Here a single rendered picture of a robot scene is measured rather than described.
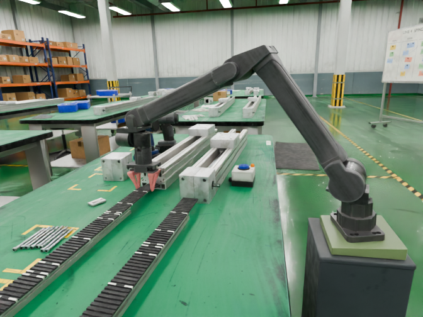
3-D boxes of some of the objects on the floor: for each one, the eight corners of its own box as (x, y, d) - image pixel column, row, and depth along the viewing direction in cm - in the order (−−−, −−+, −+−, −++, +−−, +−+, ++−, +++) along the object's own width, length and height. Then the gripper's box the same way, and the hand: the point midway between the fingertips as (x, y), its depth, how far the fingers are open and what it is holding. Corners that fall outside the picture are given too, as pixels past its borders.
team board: (367, 127, 629) (379, 31, 575) (387, 126, 636) (401, 30, 583) (428, 142, 486) (451, 15, 432) (453, 140, 494) (479, 15, 440)
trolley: (119, 141, 559) (112, 88, 532) (92, 141, 565) (84, 88, 537) (137, 131, 658) (133, 86, 630) (114, 131, 663) (108, 87, 636)
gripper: (124, 148, 96) (127, 193, 99) (152, 149, 94) (155, 194, 97) (133, 144, 102) (136, 187, 106) (160, 145, 100) (162, 188, 103)
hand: (145, 188), depth 101 cm, fingers closed on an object, 5 cm apart
